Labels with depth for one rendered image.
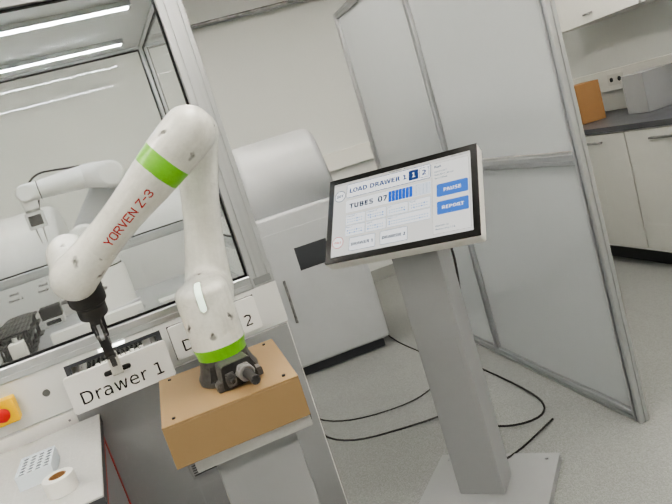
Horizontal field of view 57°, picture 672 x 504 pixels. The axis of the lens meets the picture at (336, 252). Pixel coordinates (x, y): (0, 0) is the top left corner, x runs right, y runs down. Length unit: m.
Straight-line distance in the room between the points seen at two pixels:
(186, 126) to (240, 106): 3.88
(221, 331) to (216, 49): 4.05
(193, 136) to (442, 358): 1.12
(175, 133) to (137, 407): 0.99
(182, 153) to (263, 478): 0.78
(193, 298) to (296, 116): 4.01
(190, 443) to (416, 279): 0.92
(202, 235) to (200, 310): 0.23
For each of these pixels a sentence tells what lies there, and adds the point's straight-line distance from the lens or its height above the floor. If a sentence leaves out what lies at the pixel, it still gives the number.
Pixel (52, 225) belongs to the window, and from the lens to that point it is 2.03.
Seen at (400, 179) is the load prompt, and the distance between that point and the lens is 2.00.
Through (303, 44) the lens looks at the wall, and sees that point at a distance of 5.49.
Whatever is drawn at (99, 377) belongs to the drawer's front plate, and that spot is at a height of 0.90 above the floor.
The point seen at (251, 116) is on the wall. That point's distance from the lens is 5.31.
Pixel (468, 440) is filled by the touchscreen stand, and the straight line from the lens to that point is 2.24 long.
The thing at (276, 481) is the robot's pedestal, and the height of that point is 0.61.
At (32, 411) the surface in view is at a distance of 2.10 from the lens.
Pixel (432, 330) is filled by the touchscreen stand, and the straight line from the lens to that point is 2.08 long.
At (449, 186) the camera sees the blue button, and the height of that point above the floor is 1.10.
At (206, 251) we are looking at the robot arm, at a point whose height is 1.16.
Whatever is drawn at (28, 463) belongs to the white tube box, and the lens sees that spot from 1.83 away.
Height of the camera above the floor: 1.35
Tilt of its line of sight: 10 degrees down
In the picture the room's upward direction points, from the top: 17 degrees counter-clockwise
